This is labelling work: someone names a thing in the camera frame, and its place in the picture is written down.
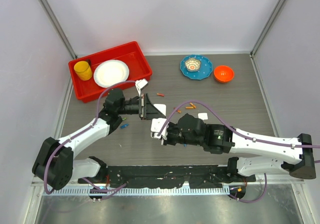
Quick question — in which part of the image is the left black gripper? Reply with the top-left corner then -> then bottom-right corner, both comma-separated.
116,93 -> 165,120

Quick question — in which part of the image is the white remote control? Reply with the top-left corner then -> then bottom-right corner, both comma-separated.
154,103 -> 167,117

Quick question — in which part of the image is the white battery cover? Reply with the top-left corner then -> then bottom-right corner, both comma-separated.
198,112 -> 209,121

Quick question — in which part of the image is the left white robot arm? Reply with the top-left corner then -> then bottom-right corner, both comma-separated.
31,88 -> 167,191

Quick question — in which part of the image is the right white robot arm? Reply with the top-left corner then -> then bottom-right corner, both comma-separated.
151,114 -> 316,182

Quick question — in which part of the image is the red battery far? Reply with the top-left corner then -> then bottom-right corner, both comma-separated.
156,93 -> 165,97

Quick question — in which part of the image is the blue battery left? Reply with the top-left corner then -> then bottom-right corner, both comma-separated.
120,123 -> 129,129

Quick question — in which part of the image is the white paper plate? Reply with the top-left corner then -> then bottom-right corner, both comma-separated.
93,59 -> 130,88

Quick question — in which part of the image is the small patterned bowl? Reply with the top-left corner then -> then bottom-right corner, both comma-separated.
184,57 -> 201,72

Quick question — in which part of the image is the blue plate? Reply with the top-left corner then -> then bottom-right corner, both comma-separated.
179,54 -> 214,81

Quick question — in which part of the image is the orange bowl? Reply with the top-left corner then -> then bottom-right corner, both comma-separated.
213,65 -> 235,83

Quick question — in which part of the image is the red plastic bin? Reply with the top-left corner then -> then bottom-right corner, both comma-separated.
68,41 -> 153,103

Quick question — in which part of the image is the yellow cup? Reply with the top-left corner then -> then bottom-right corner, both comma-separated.
73,61 -> 93,81

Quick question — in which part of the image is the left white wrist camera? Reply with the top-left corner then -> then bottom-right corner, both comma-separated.
135,78 -> 148,96

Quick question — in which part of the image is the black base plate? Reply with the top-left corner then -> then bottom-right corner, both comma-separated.
88,165 -> 256,189

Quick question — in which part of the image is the white slotted cable duct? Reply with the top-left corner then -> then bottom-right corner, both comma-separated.
50,185 -> 230,198

